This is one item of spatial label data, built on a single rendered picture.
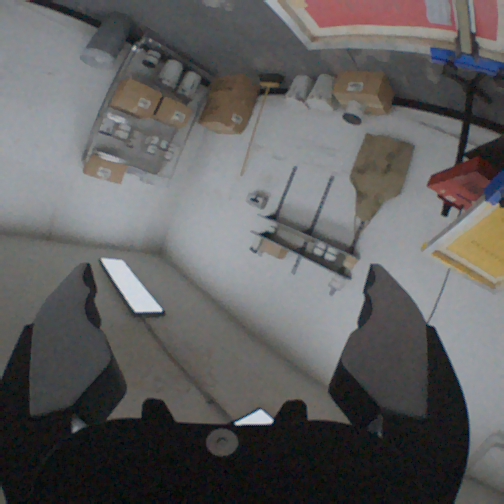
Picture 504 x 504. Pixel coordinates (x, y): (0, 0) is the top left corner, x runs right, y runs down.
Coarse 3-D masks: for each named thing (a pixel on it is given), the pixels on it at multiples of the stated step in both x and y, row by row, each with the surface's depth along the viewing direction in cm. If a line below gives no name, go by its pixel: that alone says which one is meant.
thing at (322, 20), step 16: (304, 0) 56; (320, 0) 53; (400, 0) 39; (416, 0) 36; (448, 0) 29; (480, 0) 22; (496, 0) 19; (320, 16) 61; (336, 16) 58; (352, 16) 55; (368, 16) 52; (384, 16) 48; (400, 16) 45; (416, 16) 42; (480, 16) 27; (496, 16) 23; (480, 32) 32; (496, 32) 28
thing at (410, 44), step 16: (272, 0) 57; (288, 16) 64; (304, 32) 71; (320, 48) 77; (336, 48) 73; (368, 48) 64; (384, 48) 60; (400, 48) 56; (416, 48) 52; (448, 48) 44
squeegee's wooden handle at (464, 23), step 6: (456, 0) 24; (462, 0) 22; (456, 6) 25; (462, 6) 24; (468, 6) 25; (462, 12) 26; (468, 12) 25; (462, 18) 27; (468, 18) 26; (462, 24) 29; (468, 24) 28; (462, 30) 31; (468, 30) 29; (462, 36) 32; (468, 36) 31; (462, 42) 34; (468, 42) 33; (462, 48) 36; (468, 48) 34
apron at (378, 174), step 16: (368, 144) 224; (384, 144) 212; (400, 144) 200; (368, 160) 222; (384, 160) 213; (400, 160) 201; (352, 176) 232; (368, 176) 220; (384, 176) 212; (400, 176) 202; (368, 192) 221; (384, 192) 210; (368, 208) 221
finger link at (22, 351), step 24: (24, 336) 6; (24, 360) 5; (0, 384) 4; (24, 384) 5; (0, 408) 4; (24, 408) 4; (0, 432) 3; (24, 432) 3; (48, 432) 4; (72, 432) 4; (0, 456) 3; (24, 456) 3; (0, 480) 2; (24, 480) 2
